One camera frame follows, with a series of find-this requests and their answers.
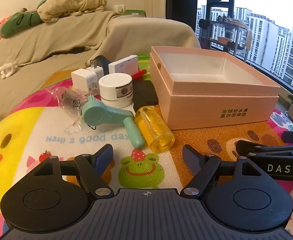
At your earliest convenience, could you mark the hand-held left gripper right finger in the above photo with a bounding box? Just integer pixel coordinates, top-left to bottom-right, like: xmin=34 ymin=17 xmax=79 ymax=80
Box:
xmin=182 ymin=144 xmax=262 ymax=198

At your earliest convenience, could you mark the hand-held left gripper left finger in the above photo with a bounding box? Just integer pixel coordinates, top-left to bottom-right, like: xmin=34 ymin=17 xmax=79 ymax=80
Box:
xmin=33 ymin=144 xmax=114 ymax=197

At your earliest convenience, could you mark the yellow transparent bottle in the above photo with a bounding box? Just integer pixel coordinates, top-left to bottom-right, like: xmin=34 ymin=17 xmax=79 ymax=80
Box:
xmin=135 ymin=106 xmax=175 ymax=154

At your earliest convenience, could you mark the pink cardboard box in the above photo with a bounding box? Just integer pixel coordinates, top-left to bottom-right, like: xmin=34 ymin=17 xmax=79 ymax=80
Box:
xmin=150 ymin=46 xmax=281 ymax=131

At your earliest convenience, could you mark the black rectangular block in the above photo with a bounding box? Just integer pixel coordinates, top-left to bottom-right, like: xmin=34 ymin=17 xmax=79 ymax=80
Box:
xmin=132 ymin=80 xmax=160 ymax=112

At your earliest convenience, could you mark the clear plastic bag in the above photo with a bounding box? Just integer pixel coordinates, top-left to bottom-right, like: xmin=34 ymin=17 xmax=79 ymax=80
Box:
xmin=50 ymin=87 xmax=87 ymax=131

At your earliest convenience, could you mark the white round jar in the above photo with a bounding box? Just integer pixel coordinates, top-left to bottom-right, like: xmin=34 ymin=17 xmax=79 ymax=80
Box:
xmin=98 ymin=73 xmax=134 ymax=109

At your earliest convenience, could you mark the colourful cartoon play mat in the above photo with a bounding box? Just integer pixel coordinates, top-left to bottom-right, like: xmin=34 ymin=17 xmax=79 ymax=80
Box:
xmin=0 ymin=76 xmax=293 ymax=240

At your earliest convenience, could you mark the white cube charger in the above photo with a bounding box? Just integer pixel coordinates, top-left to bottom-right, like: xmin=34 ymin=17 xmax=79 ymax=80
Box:
xmin=71 ymin=68 xmax=98 ymax=97

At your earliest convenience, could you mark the white plug adapter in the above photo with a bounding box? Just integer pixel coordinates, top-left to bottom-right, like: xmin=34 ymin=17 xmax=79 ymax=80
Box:
xmin=86 ymin=59 xmax=104 ymax=78

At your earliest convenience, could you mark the red pen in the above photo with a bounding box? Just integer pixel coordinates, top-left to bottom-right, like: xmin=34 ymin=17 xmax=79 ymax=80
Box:
xmin=132 ymin=69 xmax=147 ymax=81

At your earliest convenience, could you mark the white rectangular box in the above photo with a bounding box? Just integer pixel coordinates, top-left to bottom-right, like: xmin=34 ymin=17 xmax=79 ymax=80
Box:
xmin=108 ymin=55 xmax=139 ymax=76

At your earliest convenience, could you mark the beige covered sofa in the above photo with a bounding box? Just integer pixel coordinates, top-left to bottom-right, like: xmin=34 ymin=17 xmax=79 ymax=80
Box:
xmin=0 ymin=10 xmax=202 ymax=135

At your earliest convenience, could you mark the small white toy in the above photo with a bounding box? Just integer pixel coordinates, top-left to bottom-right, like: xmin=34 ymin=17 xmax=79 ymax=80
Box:
xmin=0 ymin=63 xmax=17 ymax=78

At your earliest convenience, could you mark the green box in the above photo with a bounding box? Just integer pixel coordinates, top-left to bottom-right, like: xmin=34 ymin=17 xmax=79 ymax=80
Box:
xmin=124 ymin=9 xmax=146 ymax=18

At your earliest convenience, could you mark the beige crumpled pillow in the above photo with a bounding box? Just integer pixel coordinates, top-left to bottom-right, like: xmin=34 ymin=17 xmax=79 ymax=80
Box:
xmin=37 ymin=0 xmax=107 ymax=22

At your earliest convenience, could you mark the green plush toy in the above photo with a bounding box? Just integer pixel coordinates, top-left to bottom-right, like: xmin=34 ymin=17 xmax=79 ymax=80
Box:
xmin=0 ymin=10 xmax=44 ymax=39

